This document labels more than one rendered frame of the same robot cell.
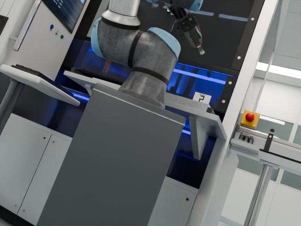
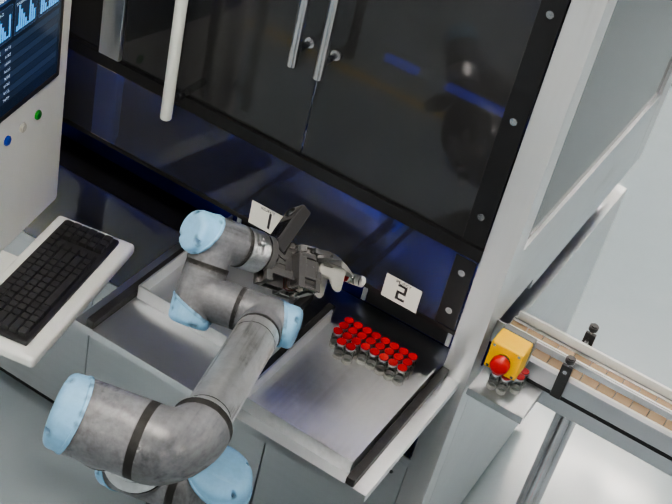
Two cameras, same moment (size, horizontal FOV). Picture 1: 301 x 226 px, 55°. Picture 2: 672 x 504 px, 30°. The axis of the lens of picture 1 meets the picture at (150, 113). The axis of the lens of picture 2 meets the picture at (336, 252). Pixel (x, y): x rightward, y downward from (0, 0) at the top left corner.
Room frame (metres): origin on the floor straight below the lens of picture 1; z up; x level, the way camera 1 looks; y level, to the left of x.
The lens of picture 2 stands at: (-0.60, -0.04, 2.64)
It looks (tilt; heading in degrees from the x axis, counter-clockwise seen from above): 38 degrees down; 0
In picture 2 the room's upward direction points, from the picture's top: 14 degrees clockwise
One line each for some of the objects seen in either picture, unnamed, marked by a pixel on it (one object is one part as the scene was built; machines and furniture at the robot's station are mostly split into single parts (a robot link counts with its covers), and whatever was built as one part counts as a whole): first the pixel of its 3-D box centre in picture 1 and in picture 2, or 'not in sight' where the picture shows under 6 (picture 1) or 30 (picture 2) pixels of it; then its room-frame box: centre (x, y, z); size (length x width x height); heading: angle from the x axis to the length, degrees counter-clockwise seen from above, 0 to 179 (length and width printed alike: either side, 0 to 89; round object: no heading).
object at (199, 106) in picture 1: (184, 111); (339, 387); (1.24, -0.14, 0.90); 0.34 x 0.26 x 0.04; 157
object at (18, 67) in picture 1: (47, 83); (47, 277); (1.44, 0.53, 0.82); 0.40 x 0.14 x 0.02; 168
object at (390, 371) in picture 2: not in sight; (367, 356); (1.34, -0.18, 0.90); 0.18 x 0.02 x 0.05; 66
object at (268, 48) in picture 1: (264, 61); (641, 46); (1.81, -0.58, 1.50); 0.85 x 0.01 x 0.59; 157
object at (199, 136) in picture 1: (195, 140); not in sight; (1.24, -0.22, 0.79); 0.34 x 0.03 x 0.13; 157
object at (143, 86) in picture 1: (144, 90); not in sight; (0.85, 0.04, 0.84); 0.15 x 0.15 x 0.10
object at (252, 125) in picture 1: (250, 119); (509, 352); (1.36, -0.46, 0.99); 0.08 x 0.07 x 0.07; 157
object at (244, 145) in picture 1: (245, 146); (507, 388); (1.39, -0.49, 0.87); 0.14 x 0.13 x 0.02; 157
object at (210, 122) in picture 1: (151, 109); (279, 345); (1.35, 0.00, 0.87); 0.70 x 0.48 x 0.02; 67
